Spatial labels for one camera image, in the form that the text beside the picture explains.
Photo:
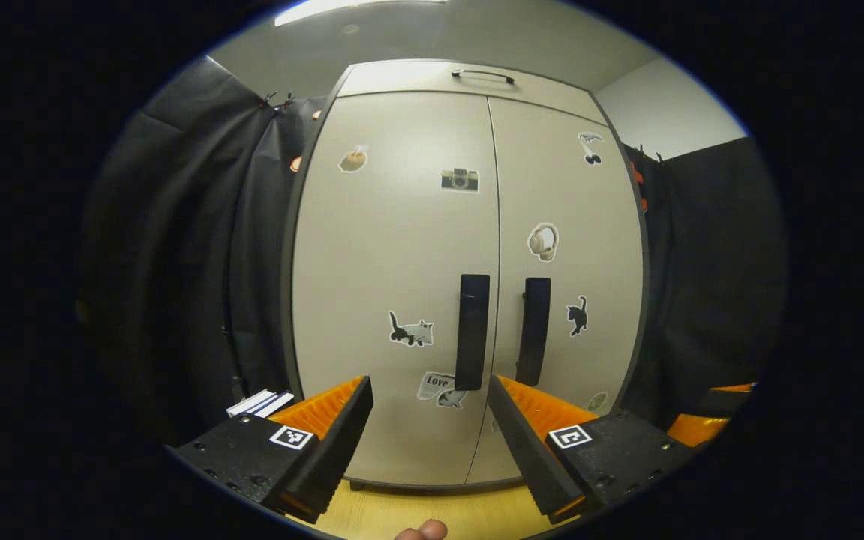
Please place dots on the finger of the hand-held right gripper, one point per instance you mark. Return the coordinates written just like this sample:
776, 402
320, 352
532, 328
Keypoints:
728, 403
698, 430

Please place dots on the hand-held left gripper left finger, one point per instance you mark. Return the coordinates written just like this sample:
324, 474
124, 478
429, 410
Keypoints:
334, 450

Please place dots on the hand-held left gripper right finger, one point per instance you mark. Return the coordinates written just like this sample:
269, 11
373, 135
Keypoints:
526, 450

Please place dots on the white cabinet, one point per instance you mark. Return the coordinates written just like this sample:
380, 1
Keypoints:
289, 285

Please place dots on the white door camera sticker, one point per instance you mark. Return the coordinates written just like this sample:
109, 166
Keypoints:
387, 247

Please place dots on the white door headphones sticker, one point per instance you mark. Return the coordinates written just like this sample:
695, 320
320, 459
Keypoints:
597, 225

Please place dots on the white cabinet drawer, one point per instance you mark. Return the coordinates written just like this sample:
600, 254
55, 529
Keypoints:
402, 79

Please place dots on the white flat box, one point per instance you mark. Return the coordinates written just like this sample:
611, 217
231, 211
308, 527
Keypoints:
259, 403

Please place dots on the black backdrop cloth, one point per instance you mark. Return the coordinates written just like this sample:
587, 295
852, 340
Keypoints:
192, 247
709, 262

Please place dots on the ceiling light panel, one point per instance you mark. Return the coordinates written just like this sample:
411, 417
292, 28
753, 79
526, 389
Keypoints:
357, 9

